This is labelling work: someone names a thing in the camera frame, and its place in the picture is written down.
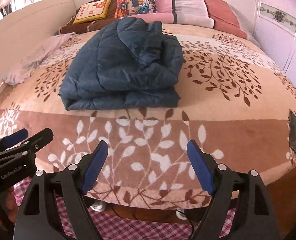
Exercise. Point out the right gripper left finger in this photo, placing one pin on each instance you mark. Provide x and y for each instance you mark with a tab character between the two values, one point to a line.
38	216

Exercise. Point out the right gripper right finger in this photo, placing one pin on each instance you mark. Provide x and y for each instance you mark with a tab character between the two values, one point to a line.
254	216

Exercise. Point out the dark blue quilted jacket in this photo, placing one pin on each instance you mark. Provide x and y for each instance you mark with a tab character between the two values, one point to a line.
127	64

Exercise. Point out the person's left hand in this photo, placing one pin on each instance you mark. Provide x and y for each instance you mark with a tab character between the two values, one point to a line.
11	205

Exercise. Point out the light pink crumpled cloth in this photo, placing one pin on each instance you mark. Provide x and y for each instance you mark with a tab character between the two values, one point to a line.
23	70

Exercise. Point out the black smartphone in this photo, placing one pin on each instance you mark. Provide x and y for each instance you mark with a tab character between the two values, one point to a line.
292	130

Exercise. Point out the floral beige brown bed blanket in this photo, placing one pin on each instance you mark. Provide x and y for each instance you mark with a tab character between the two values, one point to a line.
234	102

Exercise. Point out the beige padded bed side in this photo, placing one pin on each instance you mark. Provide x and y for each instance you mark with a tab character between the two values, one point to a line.
22	31

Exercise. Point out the brown folded blanket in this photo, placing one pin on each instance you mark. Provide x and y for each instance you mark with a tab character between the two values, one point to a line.
91	25

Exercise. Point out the yellow embroidered cushion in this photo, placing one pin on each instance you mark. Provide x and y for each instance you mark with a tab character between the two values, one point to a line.
92	11

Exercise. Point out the white wardrobe with ornament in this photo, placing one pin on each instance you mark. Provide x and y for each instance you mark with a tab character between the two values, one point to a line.
276	32

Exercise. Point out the colourful patterned cushion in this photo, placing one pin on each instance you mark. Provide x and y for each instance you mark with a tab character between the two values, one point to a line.
134	7

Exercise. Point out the pink striped folded quilt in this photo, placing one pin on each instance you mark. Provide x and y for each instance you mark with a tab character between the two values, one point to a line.
213	14

